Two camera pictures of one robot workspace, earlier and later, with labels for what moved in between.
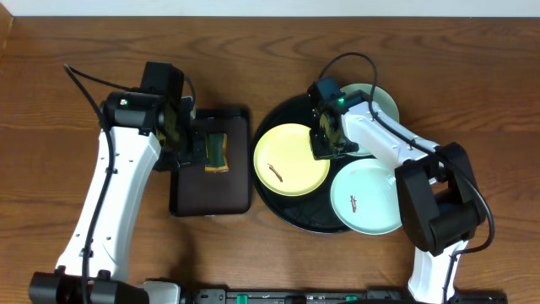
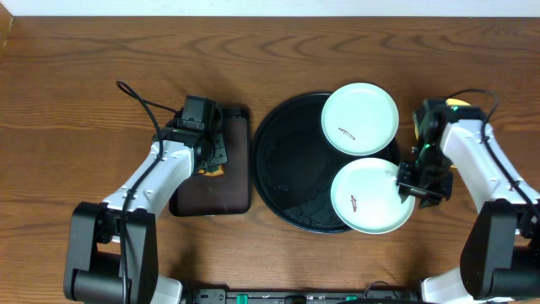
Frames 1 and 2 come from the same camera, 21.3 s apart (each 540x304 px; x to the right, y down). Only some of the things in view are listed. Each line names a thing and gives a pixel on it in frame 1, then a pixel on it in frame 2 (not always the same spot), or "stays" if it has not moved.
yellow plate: x=284 y=160 -> x=452 y=102
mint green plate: x=364 y=197 stays
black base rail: x=334 y=295 stays
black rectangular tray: x=195 y=192 stays
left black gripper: x=199 y=149 -> x=218 y=151
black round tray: x=313 y=211 stays
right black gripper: x=318 y=150 -> x=434 y=195
